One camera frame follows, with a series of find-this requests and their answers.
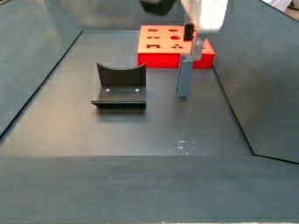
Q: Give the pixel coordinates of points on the red shape sorting board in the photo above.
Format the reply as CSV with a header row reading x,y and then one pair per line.
x,y
161,46

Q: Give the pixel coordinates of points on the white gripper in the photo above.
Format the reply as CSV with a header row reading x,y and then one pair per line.
x,y
206,16

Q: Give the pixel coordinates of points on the black curved holder stand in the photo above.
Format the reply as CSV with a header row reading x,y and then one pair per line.
x,y
122,86

